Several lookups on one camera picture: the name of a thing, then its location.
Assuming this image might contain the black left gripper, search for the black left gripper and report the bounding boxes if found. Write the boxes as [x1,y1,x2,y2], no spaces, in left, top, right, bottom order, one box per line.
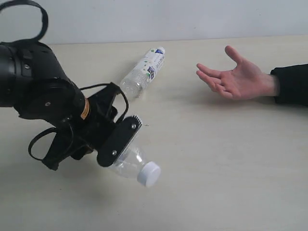
[42,82,142,170]

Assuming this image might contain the lime label bottle white cap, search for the lime label bottle white cap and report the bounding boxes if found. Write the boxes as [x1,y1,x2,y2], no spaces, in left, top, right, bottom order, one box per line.
[108,144,161,188]

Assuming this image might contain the black sleeved forearm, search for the black sleeved forearm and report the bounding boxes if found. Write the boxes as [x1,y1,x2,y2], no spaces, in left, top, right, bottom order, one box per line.
[270,64,308,107]

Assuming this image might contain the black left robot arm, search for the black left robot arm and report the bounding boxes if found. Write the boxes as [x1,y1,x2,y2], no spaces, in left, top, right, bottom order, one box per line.
[0,42,142,170]

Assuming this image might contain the slim clear bottle white label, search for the slim clear bottle white label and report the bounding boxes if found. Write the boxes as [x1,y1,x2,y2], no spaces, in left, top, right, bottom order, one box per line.
[120,47,165,101]

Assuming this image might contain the person's open bare hand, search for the person's open bare hand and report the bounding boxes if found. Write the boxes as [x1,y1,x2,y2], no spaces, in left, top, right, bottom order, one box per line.
[196,46,279,100]

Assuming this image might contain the black cable strap loop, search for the black cable strap loop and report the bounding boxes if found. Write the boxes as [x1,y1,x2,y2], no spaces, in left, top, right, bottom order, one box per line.
[0,0,49,44]

